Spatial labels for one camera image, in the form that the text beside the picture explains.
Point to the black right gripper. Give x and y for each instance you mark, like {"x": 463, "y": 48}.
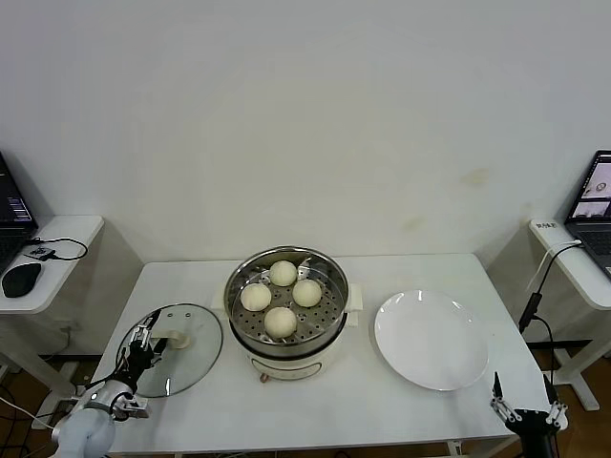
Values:
{"x": 537, "y": 429}

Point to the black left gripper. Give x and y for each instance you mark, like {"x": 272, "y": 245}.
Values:
{"x": 138, "y": 362}

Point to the white steamed baozi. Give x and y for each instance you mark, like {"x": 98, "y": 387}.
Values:
{"x": 306, "y": 292}
{"x": 283, "y": 273}
{"x": 256, "y": 297}
{"x": 280, "y": 322}

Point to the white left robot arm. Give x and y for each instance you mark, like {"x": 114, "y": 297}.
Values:
{"x": 86, "y": 429}

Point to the perforated steel steamer basket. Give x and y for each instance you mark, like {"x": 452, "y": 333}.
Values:
{"x": 324, "y": 315}

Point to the white round plate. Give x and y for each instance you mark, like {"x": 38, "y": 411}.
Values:
{"x": 429, "y": 343}

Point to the white side table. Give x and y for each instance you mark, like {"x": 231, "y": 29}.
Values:
{"x": 67, "y": 229}
{"x": 587, "y": 291}

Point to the cream electric cooker base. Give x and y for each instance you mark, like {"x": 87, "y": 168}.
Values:
{"x": 286, "y": 367}

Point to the black computer mouse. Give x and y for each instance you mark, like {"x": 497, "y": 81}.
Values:
{"x": 21, "y": 280}

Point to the small black drive box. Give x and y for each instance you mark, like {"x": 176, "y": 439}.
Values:
{"x": 38, "y": 253}

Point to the grey laptop with image windows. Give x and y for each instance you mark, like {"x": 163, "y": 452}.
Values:
{"x": 592, "y": 238}

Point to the small label sticker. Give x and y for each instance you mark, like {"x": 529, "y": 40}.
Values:
{"x": 546, "y": 225}

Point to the black laptop with dark screen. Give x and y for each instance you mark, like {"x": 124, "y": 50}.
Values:
{"x": 12, "y": 205}

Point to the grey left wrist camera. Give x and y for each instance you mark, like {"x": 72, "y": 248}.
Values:
{"x": 133, "y": 410}

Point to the white wall socket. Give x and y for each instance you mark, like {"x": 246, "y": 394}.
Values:
{"x": 68, "y": 329}

